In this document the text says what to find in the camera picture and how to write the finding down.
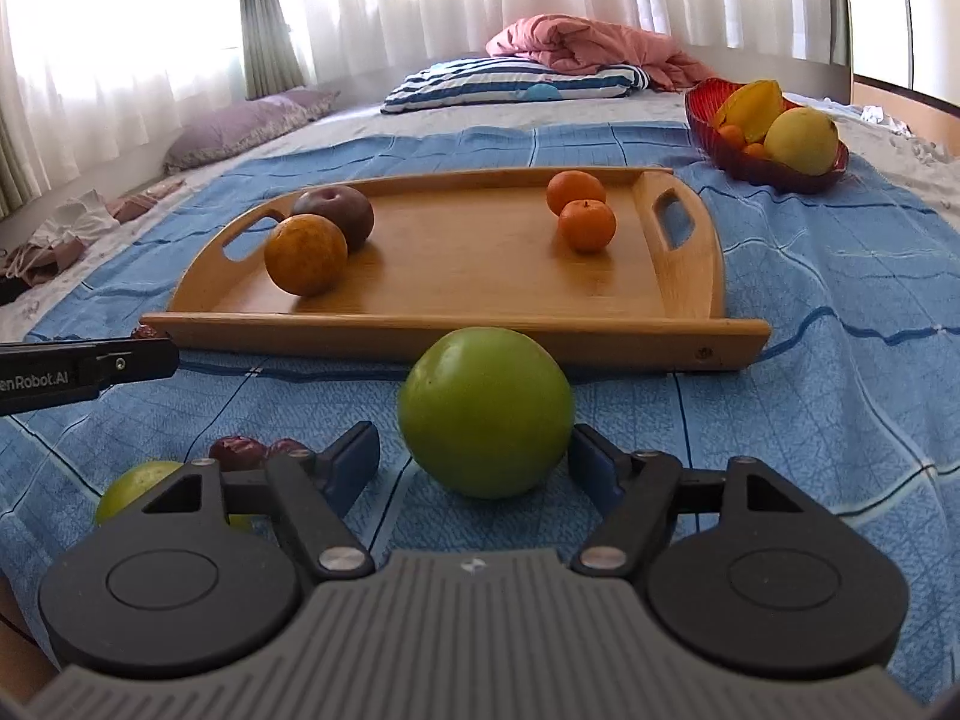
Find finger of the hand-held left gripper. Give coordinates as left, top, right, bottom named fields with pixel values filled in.
left=94, top=337, right=181, bottom=389

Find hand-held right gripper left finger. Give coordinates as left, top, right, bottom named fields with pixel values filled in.
left=142, top=421, right=381, bottom=582

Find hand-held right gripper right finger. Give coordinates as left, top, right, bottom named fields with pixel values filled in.
left=570, top=424, right=818, bottom=582

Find green apple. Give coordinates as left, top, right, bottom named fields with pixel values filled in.
left=397, top=327, right=575, bottom=500
left=94, top=460, right=252, bottom=531

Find yellow-orange orange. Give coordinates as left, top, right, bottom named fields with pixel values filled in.
left=264, top=214, right=349, bottom=296

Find wooden tray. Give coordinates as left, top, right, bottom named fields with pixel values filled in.
left=141, top=167, right=772, bottom=372

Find small orange mandarin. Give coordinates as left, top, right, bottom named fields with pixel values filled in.
left=559, top=199, right=617, bottom=254

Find dark purple plum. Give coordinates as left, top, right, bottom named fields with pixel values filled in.
left=291, top=185, right=374, bottom=252

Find large orange mandarin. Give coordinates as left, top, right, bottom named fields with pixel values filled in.
left=546, top=171, right=607, bottom=217

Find crumpled pink white clothes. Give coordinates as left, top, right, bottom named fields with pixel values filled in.
left=0, top=178, right=185, bottom=290

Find blue checked blanket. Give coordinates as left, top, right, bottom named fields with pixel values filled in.
left=0, top=124, right=960, bottom=706

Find purple pillow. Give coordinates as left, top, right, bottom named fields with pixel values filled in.
left=163, top=88, right=340, bottom=175

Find green curtain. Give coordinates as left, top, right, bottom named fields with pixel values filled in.
left=238, top=0, right=307, bottom=100

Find red glass bowl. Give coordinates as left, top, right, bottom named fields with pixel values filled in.
left=685, top=77, right=850, bottom=196

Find yellow pear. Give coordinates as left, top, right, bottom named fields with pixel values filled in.
left=763, top=106, right=839, bottom=176

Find yellow mango in bowl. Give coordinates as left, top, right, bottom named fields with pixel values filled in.
left=712, top=80, right=785, bottom=143

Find blue white striped pillow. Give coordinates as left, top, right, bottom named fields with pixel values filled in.
left=381, top=56, right=650, bottom=115

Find pink quilt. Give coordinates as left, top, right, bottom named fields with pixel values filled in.
left=486, top=13, right=717, bottom=93

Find white clothes pile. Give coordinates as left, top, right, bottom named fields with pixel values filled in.
left=859, top=101, right=912, bottom=136

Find white wardrobe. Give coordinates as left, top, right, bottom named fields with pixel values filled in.
left=847, top=0, right=960, bottom=102

